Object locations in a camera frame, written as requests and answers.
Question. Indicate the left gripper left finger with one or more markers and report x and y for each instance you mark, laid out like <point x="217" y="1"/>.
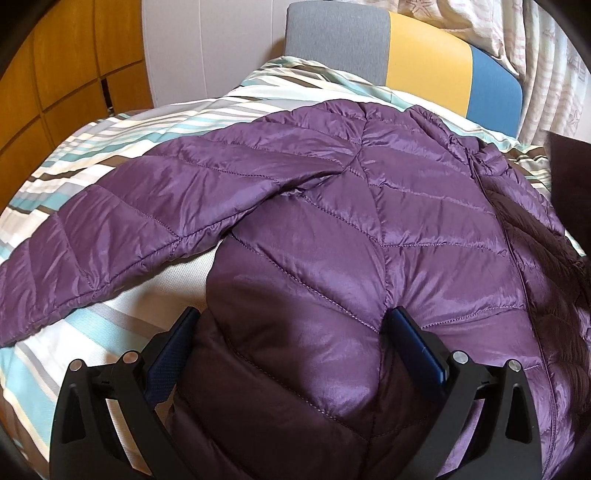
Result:
<point x="84" y="442"/>

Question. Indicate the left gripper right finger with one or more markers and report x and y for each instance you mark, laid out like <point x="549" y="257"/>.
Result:
<point x="506" y="442"/>

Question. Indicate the purple quilted down jacket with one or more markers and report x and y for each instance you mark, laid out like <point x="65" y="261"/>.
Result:
<point x="323" y="219"/>

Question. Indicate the striped bed cover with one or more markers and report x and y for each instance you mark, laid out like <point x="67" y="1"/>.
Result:
<point x="32" y="370"/>

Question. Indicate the patterned cream curtain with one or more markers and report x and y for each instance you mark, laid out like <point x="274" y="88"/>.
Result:
<point x="526" y="40"/>

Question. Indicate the orange wooden wardrobe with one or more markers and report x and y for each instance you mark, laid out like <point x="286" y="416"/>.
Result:
<point x="75" y="62"/>

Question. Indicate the grey yellow blue headboard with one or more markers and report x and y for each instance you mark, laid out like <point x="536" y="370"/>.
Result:
<point x="408" y="55"/>

